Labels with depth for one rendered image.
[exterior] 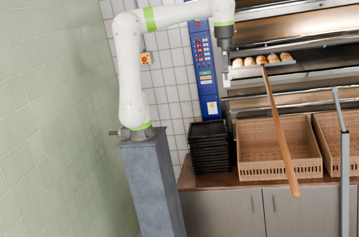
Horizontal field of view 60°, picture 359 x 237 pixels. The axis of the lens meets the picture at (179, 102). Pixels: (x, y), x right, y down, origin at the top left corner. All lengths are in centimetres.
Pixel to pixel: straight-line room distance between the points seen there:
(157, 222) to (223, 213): 68
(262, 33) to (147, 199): 143
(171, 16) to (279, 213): 157
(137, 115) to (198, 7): 57
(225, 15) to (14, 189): 121
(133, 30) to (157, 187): 84
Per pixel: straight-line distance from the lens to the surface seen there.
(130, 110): 142
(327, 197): 237
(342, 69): 259
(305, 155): 257
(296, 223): 247
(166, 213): 181
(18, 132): 164
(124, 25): 134
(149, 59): 247
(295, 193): 115
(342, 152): 215
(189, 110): 261
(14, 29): 173
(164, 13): 150
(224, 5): 139
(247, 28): 243
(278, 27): 244
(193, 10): 151
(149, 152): 162
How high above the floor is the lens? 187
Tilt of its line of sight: 18 degrees down
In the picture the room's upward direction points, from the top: 10 degrees counter-clockwise
